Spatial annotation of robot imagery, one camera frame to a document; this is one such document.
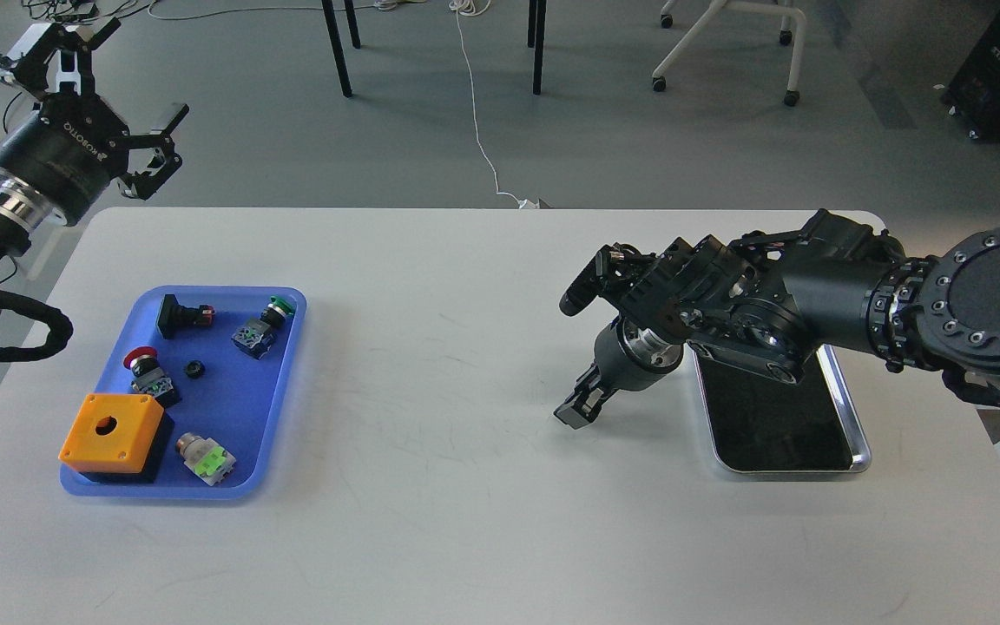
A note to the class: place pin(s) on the orange button enclosure box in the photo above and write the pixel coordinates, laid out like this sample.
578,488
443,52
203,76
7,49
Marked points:
118,439

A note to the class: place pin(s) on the silver switch with green block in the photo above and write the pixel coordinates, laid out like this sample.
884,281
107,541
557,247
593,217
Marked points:
205,457

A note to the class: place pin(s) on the black table leg left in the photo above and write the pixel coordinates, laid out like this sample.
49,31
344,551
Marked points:
337,43

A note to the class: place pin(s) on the blue plastic tray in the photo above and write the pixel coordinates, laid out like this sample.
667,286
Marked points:
237,402

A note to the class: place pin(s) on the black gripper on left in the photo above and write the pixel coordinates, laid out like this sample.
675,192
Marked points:
63,150

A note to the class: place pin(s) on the silver metal tray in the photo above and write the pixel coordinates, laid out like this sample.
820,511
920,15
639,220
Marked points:
762,428

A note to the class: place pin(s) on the green push button switch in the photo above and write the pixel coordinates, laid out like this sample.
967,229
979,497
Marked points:
255,337

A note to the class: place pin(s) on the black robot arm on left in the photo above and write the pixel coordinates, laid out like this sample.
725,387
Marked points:
29,329

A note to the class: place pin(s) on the black table leg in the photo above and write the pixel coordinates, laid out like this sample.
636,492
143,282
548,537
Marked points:
537,10
337,43

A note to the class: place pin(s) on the black table leg right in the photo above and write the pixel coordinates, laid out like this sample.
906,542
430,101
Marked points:
537,10

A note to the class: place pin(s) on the white chair base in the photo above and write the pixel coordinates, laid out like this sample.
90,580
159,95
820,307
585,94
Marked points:
706,47

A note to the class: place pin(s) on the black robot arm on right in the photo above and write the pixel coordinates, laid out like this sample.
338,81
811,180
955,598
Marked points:
765,303

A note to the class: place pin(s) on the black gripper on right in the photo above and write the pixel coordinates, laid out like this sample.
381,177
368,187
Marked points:
626,357

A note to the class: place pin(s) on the red emergency stop button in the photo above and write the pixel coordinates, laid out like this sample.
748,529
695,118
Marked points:
149,377

